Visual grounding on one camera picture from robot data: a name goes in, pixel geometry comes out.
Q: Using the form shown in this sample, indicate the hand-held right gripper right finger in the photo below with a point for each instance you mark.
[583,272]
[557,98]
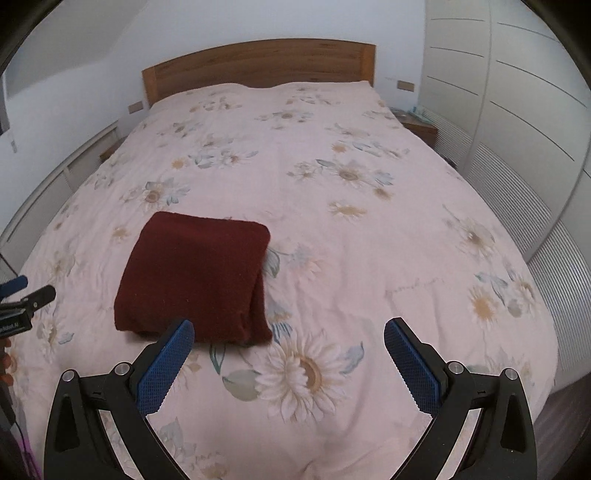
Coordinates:
[413,364]

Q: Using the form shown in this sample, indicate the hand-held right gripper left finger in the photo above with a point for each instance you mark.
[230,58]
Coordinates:
[164,367]

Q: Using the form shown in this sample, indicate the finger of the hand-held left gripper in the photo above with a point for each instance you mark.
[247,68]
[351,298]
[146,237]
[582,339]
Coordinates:
[14,285]
[39,295]

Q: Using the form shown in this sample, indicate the dark red knitted sweater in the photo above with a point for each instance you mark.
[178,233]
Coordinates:
[194,277]

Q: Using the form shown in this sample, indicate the person's left hand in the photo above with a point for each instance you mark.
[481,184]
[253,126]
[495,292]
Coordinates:
[5,364]

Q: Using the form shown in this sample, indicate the bed with floral duvet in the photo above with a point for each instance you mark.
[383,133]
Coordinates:
[351,258]

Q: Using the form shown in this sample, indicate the wooden nightstand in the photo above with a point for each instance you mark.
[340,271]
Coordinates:
[422,131]

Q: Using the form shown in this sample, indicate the white wardrobe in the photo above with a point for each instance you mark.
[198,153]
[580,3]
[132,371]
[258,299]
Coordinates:
[517,92]

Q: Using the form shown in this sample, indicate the wooden headboard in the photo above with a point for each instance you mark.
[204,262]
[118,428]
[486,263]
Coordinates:
[258,62]

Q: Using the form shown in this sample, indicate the wall socket plate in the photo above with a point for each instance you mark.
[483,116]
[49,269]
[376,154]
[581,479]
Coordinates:
[136,107]
[405,85]

